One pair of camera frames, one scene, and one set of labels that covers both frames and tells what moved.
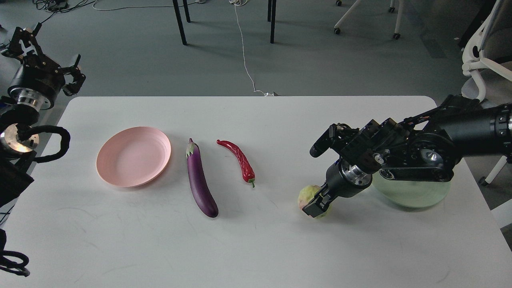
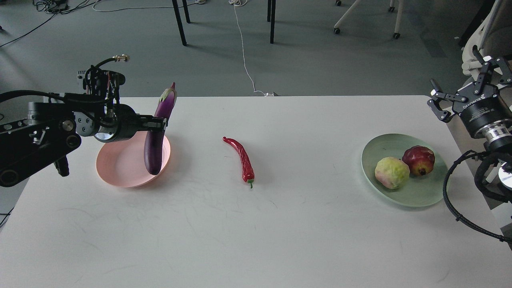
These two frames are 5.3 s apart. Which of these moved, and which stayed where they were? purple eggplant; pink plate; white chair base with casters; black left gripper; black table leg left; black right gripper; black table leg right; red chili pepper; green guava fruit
Moved: black right gripper; black left gripper; green guava fruit; red chili pepper; purple eggplant
Stayed: pink plate; black table leg left; black table leg right; white chair base with casters
